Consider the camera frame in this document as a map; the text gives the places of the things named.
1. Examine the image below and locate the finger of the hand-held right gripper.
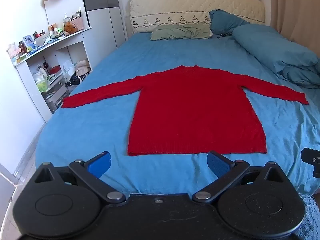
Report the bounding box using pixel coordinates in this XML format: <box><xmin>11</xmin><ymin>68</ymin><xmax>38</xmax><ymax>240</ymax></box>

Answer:
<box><xmin>301</xmin><ymin>148</ymin><xmax>320</xmax><ymax>178</ymax></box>

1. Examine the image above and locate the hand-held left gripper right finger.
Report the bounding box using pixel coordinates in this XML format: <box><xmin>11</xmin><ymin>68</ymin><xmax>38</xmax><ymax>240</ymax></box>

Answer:
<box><xmin>192</xmin><ymin>151</ymin><xmax>288</xmax><ymax>204</ymax></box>

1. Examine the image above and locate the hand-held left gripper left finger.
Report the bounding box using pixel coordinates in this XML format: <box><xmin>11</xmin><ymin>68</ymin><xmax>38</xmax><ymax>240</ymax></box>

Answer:
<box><xmin>34</xmin><ymin>151</ymin><xmax>126</xmax><ymax>204</ymax></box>

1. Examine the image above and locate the red knit sweater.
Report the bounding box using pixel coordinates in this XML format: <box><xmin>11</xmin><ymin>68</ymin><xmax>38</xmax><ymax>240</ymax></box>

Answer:
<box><xmin>61</xmin><ymin>65</ymin><xmax>309</xmax><ymax>157</ymax></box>

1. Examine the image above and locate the bed with blue sheet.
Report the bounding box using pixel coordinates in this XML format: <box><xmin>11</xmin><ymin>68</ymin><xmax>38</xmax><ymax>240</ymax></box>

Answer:
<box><xmin>35</xmin><ymin>31</ymin><xmax>320</xmax><ymax>198</ymax></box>

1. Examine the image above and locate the fluffy blue rug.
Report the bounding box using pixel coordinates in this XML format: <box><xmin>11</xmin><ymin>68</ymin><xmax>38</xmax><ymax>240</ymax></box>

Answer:
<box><xmin>296</xmin><ymin>192</ymin><xmax>320</xmax><ymax>240</ymax></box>

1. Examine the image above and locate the beige cloth bag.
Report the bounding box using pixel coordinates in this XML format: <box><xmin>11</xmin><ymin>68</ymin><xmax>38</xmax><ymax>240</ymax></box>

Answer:
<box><xmin>75</xmin><ymin>59</ymin><xmax>91</xmax><ymax>77</ymax></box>

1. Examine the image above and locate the white shelf unit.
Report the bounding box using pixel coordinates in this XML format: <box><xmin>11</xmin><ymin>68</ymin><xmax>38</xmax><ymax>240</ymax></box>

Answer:
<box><xmin>6</xmin><ymin>27</ymin><xmax>92</xmax><ymax>123</ymax></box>

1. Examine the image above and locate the blue duvet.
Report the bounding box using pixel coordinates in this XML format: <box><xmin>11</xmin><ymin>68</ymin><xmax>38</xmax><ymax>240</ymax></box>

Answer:
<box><xmin>232</xmin><ymin>24</ymin><xmax>320</xmax><ymax>89</ymax></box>

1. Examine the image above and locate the green pillow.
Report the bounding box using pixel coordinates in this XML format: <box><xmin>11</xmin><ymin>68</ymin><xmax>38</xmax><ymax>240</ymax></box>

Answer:
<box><xmin>150</xmin><ymin>24</ymin><xmax>212</xmax><ymax>41</ymax></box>

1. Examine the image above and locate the brown teddy bear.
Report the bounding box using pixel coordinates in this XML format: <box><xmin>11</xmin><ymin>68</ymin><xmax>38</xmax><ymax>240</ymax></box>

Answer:
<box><xmin>64</xmin><ymin>22</ymin><xmax>78</xmax><ymax>35</ymax></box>

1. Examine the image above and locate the white and grey wardrobe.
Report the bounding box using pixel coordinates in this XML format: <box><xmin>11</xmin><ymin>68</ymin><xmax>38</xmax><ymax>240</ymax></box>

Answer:
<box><xmin>80</xmin><ymin>0</ymin><xmax>128</xmax><ymax>70</ymax></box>

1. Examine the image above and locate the pink box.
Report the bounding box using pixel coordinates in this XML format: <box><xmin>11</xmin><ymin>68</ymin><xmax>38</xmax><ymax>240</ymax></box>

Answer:
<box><xmin>71</xmin><ymin>17</ymin><xmax>84</xmax><ymax>30</ymax></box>

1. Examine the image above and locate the blue pillow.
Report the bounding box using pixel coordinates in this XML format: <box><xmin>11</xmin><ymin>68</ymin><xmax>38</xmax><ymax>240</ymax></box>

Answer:
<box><xmin>209</xmin><ymin>9</ymin><xmax>250</xmax><ymax>35</ymax></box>

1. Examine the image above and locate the beige curtain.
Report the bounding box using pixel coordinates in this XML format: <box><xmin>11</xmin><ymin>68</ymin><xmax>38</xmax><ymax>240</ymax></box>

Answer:
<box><xmin>269</xmin><ymin>0</ymin><xmax>320</xmax><ymax>43</ymax></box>

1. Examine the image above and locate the cream quilted headboard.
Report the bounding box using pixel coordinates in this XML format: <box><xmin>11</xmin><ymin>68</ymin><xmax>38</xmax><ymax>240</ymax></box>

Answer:
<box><xmin>129</xmin><ymin>0</ymin><xmax>266</xmax><ymax>33</ymax></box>

